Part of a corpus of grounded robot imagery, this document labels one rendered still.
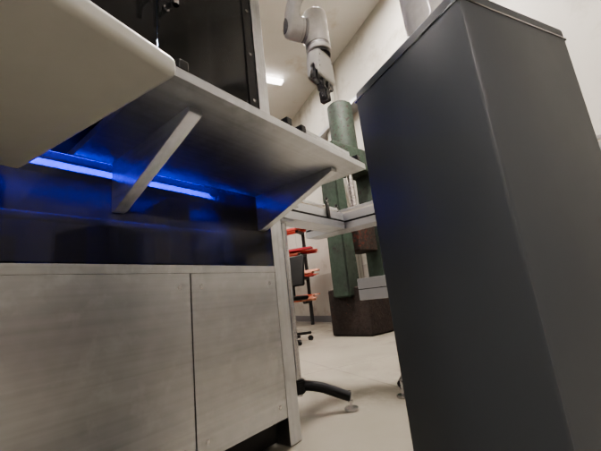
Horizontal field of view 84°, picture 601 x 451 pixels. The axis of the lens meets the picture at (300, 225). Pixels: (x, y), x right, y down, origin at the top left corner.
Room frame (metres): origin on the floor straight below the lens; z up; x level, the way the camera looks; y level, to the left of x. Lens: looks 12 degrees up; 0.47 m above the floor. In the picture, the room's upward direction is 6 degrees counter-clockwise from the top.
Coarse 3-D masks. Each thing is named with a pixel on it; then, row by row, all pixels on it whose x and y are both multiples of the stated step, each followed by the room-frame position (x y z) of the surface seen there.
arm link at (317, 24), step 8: (312, 8) 0.93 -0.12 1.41; (320, 8) 0.94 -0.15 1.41; (304, 16) 0.95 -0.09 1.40; (312, 16) 0.93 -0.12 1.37; (320, 16) 0.93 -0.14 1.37; (312, 24) 0.92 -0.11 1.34; (320, 24) 0.93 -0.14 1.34; (312, 32) 0.93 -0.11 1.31; (320, 32) 0.93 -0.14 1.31; (328, 32) 0.96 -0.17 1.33; (304, 40) 0.96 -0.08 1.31; (328, 40) 0.95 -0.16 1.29
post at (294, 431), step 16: (256, 0) 1.27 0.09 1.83; (256, 16) 1.26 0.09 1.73; (256, 32) 1.25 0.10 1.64; (256, 48) 1.24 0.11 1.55; (256, 64) 1.24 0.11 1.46; (256, 80) 1.24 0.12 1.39; (272, 240) 1.24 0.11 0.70; (288, 304) 1.28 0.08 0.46; (288, 320) 1.27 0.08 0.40; (288, 336) 1.27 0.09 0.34; (288, 352) 1.26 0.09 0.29; (288, 368) 1.26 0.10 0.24; (288, 384) 1.25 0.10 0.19; (288, 400) 1.24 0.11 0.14; (288, 416) 1.24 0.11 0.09; (288, 432) 1.24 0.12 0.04
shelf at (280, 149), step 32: (160, 96) 0.54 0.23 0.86; (192, 96) 0.55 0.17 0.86; (224, 96) 0.57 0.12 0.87; (96, 128) 0.64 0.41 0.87; (128, 128) 0.63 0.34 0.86; (192, 128) 0.66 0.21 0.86; (224, 128) 0.68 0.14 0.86; (256, 128) 0.69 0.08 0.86; (288, 128) 0.72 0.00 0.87; (96, 160) 0.76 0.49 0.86; (192, 160) 0.82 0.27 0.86; (224, 160) 0.84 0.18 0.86; (256, 160) 0.87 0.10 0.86; (288, 160) 0.89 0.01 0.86; (320, 160) 0.92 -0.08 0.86; (352, 160) 0.96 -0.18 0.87; (256, 192) 1.14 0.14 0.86
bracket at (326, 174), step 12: (300, 180) 1.05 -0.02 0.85; (312, 180) 1.02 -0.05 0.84; (324, 180) 1.01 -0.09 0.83; (276, 192) 1.12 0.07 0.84; (288, 192) 1.08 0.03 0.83; (300, 192) 1.05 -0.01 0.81; (264, 204) 1.15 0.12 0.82; (276, 204) 1.12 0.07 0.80; (288, 204) 1.09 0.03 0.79; (264, 216) 1.16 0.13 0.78; (276, 216) 1.12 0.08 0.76; (264, 228) 1.17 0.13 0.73
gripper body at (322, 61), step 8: (320, 48) 0.93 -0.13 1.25; (312, 56) 0.93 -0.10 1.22; (320, 56) 0.93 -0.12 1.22; (328, 56) 0.97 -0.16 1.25; (312, 64) 0.94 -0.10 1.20; (320, 64) 0.93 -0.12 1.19; (328, 64) 0.96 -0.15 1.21; (320, 72) 0.93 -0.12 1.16; (328, 72) 0.96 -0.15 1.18; (312, 80) 0.96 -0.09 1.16; (328, 80) 0.96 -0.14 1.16
